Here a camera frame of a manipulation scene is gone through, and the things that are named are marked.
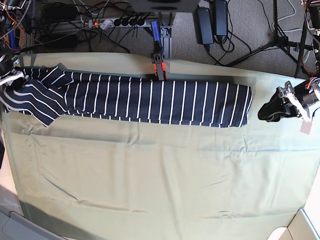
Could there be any light green table cloth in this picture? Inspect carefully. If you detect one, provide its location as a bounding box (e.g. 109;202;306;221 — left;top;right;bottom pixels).
0;59;320;240

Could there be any black power adapter right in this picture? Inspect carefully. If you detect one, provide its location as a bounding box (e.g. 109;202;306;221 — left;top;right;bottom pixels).
211;0;228;36

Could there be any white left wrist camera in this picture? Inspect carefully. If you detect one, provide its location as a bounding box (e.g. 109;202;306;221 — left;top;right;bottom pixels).
300;120;313;135

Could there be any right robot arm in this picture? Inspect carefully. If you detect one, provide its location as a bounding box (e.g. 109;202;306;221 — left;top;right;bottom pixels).
0;0;234;58

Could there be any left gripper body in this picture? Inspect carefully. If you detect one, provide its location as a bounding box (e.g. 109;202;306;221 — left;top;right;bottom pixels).
276;81;312;122

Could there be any aluminium extrusion post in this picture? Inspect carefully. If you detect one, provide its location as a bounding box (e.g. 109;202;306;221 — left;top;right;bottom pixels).
155;12;176;59

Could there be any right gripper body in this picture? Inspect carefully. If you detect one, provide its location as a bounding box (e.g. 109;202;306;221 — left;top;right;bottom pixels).
0;56;29;87

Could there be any blue clamp at left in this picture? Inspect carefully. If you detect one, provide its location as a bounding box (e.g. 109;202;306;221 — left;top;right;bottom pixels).
8;29;20;50

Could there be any black power adapter left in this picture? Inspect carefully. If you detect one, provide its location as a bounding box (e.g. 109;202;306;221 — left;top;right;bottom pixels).
193;7;214;45

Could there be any black power adapter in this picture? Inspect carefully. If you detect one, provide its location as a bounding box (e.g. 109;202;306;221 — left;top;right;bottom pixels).
211;0;228;36
193;7;214;45

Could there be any white power strip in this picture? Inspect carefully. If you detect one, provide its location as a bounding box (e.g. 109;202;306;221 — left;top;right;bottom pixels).
87;16;151;30

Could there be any black box under table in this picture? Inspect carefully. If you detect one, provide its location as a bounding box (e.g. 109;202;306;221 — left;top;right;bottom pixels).
128;0;200;13

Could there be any navy white striped T-shirt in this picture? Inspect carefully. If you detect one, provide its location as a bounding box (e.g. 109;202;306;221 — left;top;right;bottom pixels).
0;66;253;128

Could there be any black tripod stand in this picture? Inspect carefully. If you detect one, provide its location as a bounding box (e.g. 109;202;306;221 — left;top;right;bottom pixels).
226;0;311;76

